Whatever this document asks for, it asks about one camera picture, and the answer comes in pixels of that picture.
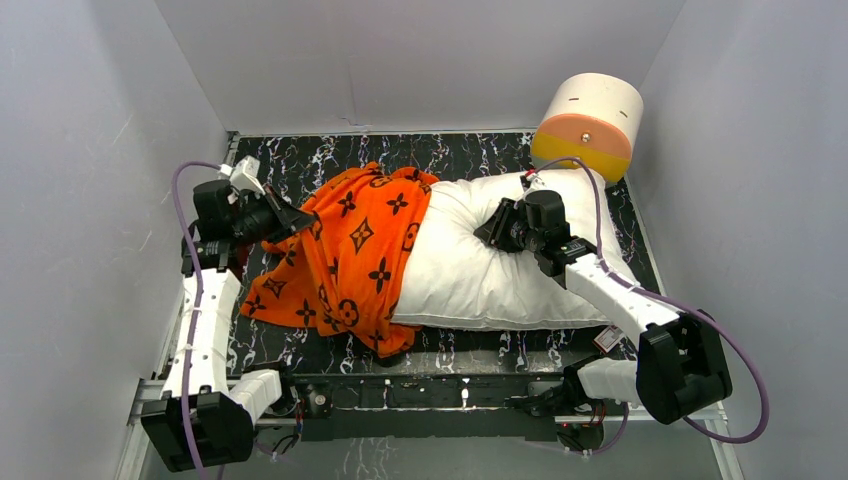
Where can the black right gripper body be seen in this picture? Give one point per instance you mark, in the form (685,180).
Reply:
(510,232)

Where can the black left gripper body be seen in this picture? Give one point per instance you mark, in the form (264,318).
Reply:
(279,216)

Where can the white pillow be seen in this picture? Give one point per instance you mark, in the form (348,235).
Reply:
(453,280)

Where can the orange patterned plush pillowcase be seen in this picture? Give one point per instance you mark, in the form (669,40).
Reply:
(344,273)

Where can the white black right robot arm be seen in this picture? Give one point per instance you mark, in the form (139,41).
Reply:
(680,366)

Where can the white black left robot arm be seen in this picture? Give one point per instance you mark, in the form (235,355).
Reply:
(202,419)

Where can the white cylinder with coloured lid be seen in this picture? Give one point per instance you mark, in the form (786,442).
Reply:
(594,117)

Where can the red white label tag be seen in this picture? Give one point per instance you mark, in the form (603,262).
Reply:
(608,338)

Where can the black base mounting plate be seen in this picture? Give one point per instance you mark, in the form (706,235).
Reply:
(532,406)

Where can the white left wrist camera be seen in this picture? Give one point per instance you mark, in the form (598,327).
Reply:
(243,176)

